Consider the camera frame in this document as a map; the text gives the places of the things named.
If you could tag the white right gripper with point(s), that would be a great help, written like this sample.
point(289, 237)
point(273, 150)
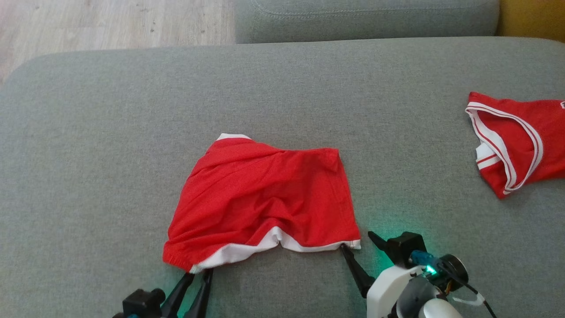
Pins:
point(382, 291)

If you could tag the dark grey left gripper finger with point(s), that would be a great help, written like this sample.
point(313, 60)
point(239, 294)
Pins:
point(177, 298)
point(201, 296)

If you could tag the red mesh basketball shorts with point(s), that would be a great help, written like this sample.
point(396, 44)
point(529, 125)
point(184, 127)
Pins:
point(265, 198)

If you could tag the red and white basketball jersey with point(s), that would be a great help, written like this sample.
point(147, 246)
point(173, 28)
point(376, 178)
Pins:
point(543, 141)

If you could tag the white and grey right arm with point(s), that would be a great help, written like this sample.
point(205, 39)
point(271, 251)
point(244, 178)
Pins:
point(419, 296)

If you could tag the grey fabric sofa seat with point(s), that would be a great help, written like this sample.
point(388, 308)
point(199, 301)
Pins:
point(132, 132)

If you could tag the grey fabric sofa cushion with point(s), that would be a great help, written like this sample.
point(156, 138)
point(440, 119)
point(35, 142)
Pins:
point(366, 20)

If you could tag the yellow cushion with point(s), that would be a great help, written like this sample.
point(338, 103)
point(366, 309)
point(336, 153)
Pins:
point(534, 17)

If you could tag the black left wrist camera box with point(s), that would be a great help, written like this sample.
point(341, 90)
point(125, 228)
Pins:
point(141, 302)

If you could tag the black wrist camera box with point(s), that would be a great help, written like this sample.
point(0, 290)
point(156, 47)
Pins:
point(406, 247)
point(141, 302)

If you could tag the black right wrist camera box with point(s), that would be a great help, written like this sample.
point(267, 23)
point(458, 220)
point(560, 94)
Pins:
point(406, 247)

